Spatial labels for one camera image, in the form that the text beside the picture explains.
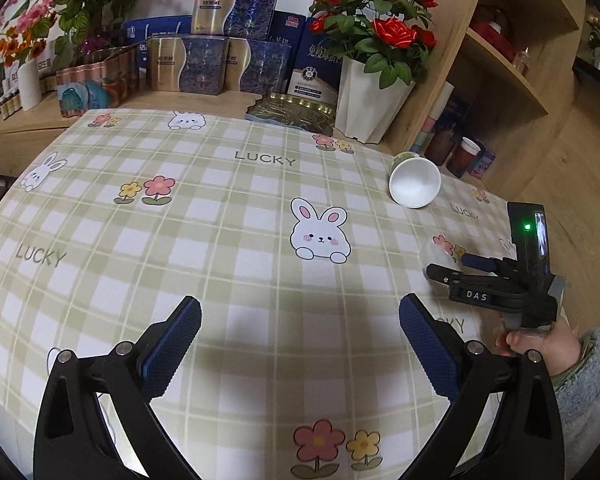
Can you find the checkered bunny tablecloth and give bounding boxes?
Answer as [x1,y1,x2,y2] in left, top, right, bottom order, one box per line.
[0,107,568,480]

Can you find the wooden sideboard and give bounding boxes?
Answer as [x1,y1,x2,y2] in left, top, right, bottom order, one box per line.
[0,85,261,177]

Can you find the scalloped teal tin box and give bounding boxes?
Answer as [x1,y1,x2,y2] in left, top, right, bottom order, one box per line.
[55,45,142,119]

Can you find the red rose plant white pot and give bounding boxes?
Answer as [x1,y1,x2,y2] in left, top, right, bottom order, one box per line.
[308,0,439,144]

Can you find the white narrow box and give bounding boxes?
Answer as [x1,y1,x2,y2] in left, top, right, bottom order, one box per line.
[37,52,57,94]

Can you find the white paper cup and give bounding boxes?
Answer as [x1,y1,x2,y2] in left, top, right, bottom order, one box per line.
[388,152,442,210]

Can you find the gold blue gift box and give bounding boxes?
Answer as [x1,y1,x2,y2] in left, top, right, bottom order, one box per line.
[147,35,231,97]
[192,0,282,41]
[225,37,293,94]

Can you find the dark jar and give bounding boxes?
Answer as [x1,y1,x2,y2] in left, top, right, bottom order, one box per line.
[426,131,457,167]

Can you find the person's right hand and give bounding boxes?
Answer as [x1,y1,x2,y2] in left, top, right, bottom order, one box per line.
[495,321,582,377]

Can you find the red teapot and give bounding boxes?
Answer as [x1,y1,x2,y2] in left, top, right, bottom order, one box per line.
[467,4,514,62]

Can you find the wooden shelf unit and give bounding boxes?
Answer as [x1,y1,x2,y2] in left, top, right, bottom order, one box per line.
[385,0,597,162]

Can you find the row of small bottles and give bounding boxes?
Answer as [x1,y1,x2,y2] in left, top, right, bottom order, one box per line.
[0,87,21,124]

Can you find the clear plastic container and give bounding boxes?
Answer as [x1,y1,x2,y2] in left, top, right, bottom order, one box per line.
[420,237,462,282]

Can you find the blue box white print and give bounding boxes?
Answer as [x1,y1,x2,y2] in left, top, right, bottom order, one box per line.
[122,14,196,61]

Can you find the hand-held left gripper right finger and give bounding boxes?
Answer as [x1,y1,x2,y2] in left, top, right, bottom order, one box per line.
[399,293,566,480]

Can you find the pink flower plant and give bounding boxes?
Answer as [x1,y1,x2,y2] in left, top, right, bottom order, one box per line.
[0,0,187,68]

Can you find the white ribbed vase orange flowers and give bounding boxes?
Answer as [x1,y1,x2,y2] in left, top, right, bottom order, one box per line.
[0,12,48,112]

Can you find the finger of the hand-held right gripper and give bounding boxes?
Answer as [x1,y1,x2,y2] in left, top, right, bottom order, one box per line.
[461,254,504,274]
[426,262,502,289]

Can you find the red jar white lid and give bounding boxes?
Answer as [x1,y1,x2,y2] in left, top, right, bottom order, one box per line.
[450,136,482,179]

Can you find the small blue box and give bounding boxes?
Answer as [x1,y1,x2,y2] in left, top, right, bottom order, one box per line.
[472,147,497,179]

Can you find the small glass bottle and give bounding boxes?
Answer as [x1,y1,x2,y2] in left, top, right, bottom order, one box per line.
[512,47,536,77]

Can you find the stack of pastel cups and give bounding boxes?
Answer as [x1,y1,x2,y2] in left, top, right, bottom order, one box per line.
[410,80,456,156]

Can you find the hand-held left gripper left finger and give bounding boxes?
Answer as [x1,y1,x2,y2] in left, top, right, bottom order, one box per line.
[32,296,203,480]

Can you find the dark blue box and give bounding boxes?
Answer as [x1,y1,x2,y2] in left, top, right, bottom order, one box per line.
[270,10,309,47]

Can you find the gold metal tray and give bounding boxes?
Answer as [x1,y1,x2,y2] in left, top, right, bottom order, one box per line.
[245,92,339,136]

